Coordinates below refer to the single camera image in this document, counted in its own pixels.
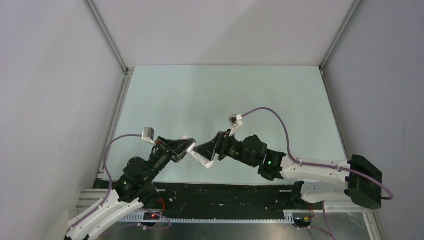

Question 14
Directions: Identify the left aluminium frame post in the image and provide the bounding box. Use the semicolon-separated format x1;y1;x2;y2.
82;0;135;180

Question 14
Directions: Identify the right controller board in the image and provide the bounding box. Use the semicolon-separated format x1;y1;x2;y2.
293;217;313;228

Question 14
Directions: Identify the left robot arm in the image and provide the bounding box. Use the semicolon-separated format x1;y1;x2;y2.
64;137;195;240

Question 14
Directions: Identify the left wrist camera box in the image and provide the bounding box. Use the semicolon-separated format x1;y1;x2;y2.
141;127;156;146

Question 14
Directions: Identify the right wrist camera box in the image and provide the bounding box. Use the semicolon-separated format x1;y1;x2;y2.
228;114;243;136

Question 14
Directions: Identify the controller board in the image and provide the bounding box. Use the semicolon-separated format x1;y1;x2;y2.
142;212;161;221
293;217;313;228

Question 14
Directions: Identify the aluminium frame post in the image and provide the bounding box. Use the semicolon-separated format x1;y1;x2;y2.
82;0;135;180
319;0;367;78

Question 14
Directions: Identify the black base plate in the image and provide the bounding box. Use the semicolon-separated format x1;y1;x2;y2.
92;179;324;221

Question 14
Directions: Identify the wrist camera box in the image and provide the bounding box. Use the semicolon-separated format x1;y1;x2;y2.
228;114;243;136
141;127;156;146

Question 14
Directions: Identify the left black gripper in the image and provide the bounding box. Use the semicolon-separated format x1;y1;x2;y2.
144;135;196;183

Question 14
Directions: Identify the right aluminium frame post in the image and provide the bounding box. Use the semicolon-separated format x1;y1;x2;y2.
319;0;367;78

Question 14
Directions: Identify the aluminium frame rail front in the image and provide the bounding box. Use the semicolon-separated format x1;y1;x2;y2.
76;188;377;224

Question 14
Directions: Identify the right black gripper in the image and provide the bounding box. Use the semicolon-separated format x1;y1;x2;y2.
194;128;258;168

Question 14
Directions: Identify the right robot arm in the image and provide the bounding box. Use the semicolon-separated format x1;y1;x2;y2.
188;131;383;210

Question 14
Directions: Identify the white remote control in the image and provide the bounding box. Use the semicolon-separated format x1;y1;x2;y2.
186;141;214;169

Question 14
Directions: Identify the left controller board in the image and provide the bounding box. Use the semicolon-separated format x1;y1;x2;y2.
142;212;161;221

